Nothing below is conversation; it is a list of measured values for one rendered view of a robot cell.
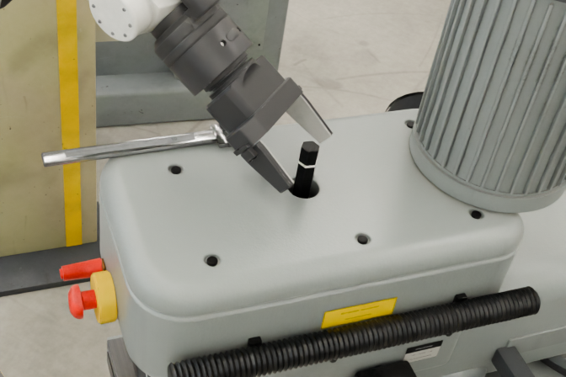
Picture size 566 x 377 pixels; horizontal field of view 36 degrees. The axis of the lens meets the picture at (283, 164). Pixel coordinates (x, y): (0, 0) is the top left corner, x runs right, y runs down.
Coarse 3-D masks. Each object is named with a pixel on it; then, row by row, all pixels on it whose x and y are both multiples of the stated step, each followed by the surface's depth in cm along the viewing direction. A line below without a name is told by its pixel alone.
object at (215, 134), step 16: (112, 144) 100; (128, 144) 100; (144, 144) 101; (160, 144) 101; (176, 144) 101; (192, 144) 102; (224, 144) 103; (48, 160) 96; (64, 160) 97; (80, 160) 97
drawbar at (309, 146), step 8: (304, 144) 96; (312, 144) 96; (304, 152) 95; (312, 152) 95; (304, 160) 96; (312, 160) 96; (304, 168) 97; (312, 168) 97; (296, 176) 98; (304, 176) 97; (312, 176) 98; (296, 184) 99; (304, 184) 98; (296, 192) 99; (304, 192) 99
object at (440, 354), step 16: (448, 336) 109; (368, 352) 105; (384, 352) 107; (400, 352) 108; (416, 352) 109; (432, 352) 111; (448, 352) 112; (304, 368) 103; (320, 368) 104; (336, 368) 105; (352, 368) 106; (368, 368) 108; (416, 368) 112
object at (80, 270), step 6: (96, 258) 111; (72, 264) 110; (78, 264) 110; (84, 264) 110; (90, 264) 110; (96, 264) 110; (60, 270) 109; (66, 270) 109; (72, 270) 109; (78, 270) 109; (84, 270) 110; (90, 270) 110; (96, 270) 110; (102, 270) 110; (60, 276) 110; (66, 276) 109; (72, 276) 109; (78, 276) 110; (84, 276) 110; (90, 276) 110
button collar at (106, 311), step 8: (96, 272) 100; (104, 272) 100; (96, 280) 98; (104, 280) 98; (112, 280) 99; (96, 288) 98; (104, 288) 98; (112, 288) 98; (96, 296) 98; (104, 296) 97; (112, 296) 98; (104, 304) 97; (112, 304) 98; (96, 312) 100; (104, 312) 98; (112, 312) 98; (104, 320) 98; (112, 320) 99
